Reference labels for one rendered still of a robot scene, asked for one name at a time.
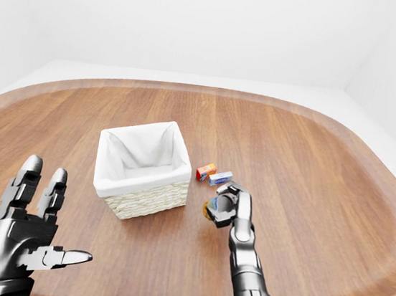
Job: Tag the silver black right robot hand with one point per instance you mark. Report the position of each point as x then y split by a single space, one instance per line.
231 207

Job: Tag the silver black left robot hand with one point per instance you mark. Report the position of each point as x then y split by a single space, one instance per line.
15 237

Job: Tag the alphabet soup tin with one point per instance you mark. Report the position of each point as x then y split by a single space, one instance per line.
208 208

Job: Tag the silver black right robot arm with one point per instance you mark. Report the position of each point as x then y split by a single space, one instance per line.
249 273

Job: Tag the white lined wicker basket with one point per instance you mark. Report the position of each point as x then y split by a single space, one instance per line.
141 170

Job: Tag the small blue white box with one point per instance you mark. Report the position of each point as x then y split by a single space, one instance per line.
220 178

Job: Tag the small orange red box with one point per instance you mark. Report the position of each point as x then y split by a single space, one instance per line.
206 172

